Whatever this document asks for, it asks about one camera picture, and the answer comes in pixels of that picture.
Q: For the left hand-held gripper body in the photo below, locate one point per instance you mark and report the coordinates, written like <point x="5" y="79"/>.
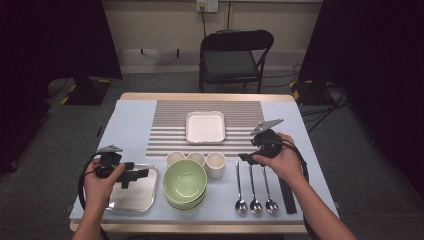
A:
<point x="108" y="163"/>

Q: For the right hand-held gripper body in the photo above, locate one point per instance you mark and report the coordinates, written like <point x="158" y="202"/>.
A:
<point x="268" y="145"/>

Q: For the white ceramic cup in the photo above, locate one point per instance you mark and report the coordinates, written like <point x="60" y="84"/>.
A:
<point x="175" y="157"/>
<point x="215" y="166"/>
<point x="196" y="156"/>

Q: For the metal spoon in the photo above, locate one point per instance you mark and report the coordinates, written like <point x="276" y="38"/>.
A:
<point x="255" y="206"/>
<point x="271" y="205"/>
<point x="240" y="206"/>

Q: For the row of black chopsticks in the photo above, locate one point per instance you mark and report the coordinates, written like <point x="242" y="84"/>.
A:
<point x="289" y="200"/>

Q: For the person's right hand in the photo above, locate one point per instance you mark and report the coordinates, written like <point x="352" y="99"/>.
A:
<point x="286" y="163"/>

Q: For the person's left hand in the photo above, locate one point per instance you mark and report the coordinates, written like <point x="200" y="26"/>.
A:
<point x="98" y="193"/>

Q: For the small black bar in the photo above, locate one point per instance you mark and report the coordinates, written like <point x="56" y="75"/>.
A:
<point x="99" y="131"/>

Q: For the light blue table board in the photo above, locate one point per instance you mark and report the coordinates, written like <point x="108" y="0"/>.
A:
<point x="130" y="126"/>

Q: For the striped placemat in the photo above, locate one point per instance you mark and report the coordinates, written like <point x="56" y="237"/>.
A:
<point x="166" y="133"/>

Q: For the black stand base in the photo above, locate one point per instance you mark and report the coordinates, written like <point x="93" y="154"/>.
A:
<point x="310" y="95"/>
<point x="86" y="93"/>

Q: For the black folding chair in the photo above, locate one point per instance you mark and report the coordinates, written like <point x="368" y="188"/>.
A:
<point x="230" y="63"/>

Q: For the black curtain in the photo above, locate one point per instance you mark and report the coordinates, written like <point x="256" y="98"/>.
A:
<point x="376" y="66"/>
<point x="50" y="50"/>

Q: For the white wall socket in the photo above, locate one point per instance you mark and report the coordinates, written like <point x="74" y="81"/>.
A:
<point x="207" y="5"/>

